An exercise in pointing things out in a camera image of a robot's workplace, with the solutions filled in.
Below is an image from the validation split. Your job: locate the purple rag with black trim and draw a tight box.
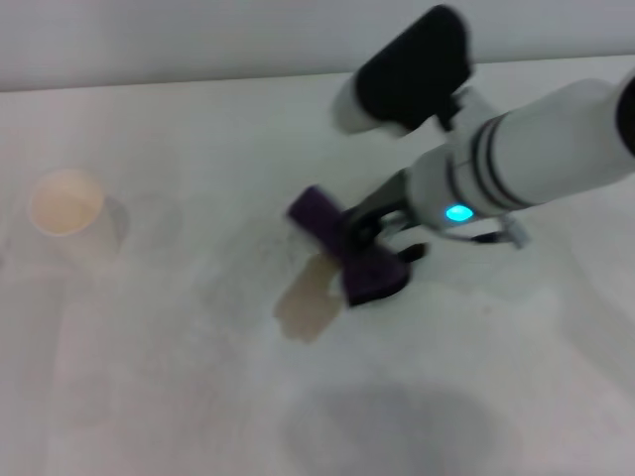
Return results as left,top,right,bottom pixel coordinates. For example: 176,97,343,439
286,185,431,309

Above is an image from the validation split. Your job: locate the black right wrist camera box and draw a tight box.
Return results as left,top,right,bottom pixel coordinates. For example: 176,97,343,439
330,4,476,139

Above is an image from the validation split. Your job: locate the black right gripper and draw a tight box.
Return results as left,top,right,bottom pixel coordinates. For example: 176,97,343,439
345,170,414,250

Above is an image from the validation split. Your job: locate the white paper cup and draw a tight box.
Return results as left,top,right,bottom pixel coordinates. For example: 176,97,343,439
28,168,132,262

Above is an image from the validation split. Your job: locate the brown water stain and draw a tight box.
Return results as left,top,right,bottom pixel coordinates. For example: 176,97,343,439
272,252,344,346

